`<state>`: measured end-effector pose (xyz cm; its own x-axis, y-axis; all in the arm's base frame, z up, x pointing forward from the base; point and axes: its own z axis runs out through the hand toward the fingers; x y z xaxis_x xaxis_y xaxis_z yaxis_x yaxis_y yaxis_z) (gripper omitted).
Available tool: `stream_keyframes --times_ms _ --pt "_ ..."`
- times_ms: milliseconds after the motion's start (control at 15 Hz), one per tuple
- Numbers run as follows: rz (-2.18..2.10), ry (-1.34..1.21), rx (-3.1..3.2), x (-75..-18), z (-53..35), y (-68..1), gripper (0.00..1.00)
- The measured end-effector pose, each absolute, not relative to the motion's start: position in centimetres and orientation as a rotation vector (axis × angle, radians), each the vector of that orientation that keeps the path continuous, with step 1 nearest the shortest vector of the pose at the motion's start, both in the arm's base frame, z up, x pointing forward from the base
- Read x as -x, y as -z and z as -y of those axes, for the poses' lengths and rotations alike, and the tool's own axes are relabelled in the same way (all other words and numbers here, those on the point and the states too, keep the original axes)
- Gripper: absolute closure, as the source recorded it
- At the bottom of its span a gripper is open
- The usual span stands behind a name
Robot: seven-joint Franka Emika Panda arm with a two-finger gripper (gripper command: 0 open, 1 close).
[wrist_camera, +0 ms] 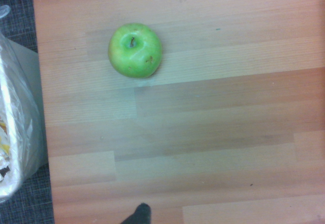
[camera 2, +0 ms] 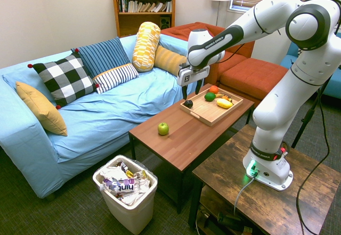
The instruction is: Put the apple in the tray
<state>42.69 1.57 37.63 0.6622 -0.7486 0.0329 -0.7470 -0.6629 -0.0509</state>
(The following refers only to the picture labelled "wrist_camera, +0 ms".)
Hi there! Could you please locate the trash bin with plastic bag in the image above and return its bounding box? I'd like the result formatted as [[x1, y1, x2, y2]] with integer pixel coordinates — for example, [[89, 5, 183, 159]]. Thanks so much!
[[0, 5, 49, 204]]

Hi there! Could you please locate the green apple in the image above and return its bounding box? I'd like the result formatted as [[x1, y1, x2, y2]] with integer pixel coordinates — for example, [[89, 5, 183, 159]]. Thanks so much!
[[108, 22, 163, 79]]

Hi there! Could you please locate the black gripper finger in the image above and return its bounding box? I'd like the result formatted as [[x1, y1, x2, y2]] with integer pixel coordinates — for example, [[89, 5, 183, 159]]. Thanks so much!
[[119, 203, 152, 224]]

